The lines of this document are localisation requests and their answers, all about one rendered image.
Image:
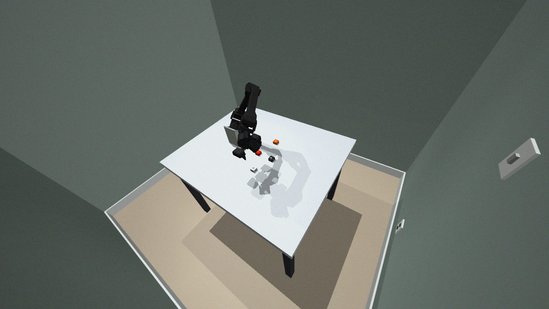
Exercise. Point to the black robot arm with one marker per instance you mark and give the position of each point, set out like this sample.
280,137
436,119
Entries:
247,118

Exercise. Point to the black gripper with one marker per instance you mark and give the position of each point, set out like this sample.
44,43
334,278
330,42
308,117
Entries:
239,152

